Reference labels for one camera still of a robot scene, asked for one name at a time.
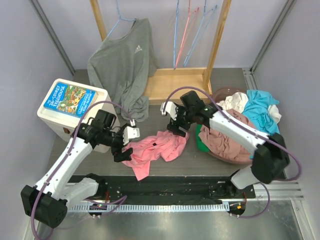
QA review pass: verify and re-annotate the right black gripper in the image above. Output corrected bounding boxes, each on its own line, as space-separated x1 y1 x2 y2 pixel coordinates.
167 103 196 138

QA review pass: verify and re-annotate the pink t shirt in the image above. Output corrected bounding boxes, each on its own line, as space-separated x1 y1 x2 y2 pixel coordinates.
123 130 190 181

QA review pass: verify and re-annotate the light blue wire hanger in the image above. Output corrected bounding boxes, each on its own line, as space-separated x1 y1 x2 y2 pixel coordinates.
173 0 180 70

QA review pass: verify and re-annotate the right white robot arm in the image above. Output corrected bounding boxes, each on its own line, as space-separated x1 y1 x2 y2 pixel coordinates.
160 87 290 198

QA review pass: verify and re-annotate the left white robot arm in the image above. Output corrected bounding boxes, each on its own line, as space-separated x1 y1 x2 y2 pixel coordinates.
20 110 140 229

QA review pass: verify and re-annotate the mauve shirt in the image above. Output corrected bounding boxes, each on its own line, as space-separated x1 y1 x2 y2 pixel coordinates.
198 124 252 165

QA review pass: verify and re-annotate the cyan shirt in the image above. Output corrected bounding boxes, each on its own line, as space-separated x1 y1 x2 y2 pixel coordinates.
242 89 280 135

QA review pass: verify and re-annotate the grey adidas shirt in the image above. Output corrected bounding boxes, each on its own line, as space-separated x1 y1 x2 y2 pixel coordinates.
87 18 158 122

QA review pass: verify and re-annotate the blue hanger holding grey shirt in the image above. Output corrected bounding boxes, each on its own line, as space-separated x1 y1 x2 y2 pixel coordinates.
106 0 137 40

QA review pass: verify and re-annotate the green garment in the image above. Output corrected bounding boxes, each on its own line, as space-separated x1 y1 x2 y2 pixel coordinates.
195 124 210 153

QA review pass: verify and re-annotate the wooden clothes rack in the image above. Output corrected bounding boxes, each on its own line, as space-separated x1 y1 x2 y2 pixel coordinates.
89 0 233 106

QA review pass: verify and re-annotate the brown laundry basket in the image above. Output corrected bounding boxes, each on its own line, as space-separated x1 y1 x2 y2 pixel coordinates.
195 87 255 165

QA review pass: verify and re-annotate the white foam box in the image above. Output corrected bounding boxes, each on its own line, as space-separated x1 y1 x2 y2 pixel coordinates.
37 78 116 142

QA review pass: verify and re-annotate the white garment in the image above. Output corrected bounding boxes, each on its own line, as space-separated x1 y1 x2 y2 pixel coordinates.
217 91 282 124

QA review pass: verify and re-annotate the blue treehouse book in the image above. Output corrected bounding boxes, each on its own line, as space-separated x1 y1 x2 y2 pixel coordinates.
43 82 98 118

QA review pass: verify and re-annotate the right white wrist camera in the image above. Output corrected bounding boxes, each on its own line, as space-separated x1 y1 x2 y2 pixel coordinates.
160 101 179 121

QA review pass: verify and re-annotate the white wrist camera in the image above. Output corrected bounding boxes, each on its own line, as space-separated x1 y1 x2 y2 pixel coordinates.
160 101 179 121
121 119 141 145

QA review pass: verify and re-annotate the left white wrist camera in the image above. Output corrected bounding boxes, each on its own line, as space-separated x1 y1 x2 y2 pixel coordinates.
121 119 141 145

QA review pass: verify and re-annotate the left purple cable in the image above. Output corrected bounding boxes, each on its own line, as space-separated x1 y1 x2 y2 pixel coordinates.
30 100 133 240

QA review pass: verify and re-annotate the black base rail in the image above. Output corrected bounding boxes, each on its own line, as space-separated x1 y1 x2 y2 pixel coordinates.
89 173 256 206

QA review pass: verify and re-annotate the white slotted cable duct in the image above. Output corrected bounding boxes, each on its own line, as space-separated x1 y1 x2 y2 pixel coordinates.
68 202 230 213

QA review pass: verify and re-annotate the pink wire hanger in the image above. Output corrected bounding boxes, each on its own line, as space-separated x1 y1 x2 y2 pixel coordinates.
176 0 200 69

